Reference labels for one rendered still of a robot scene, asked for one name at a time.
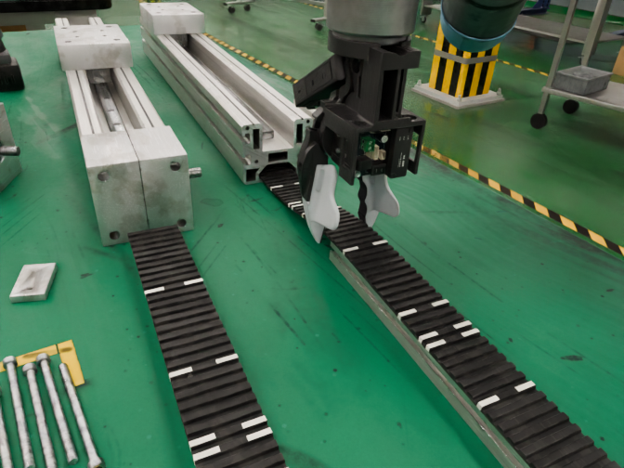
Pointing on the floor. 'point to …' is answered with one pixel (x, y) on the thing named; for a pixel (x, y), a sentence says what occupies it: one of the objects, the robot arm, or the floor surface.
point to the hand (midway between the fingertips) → (340, 223)
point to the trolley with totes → (579, 77)
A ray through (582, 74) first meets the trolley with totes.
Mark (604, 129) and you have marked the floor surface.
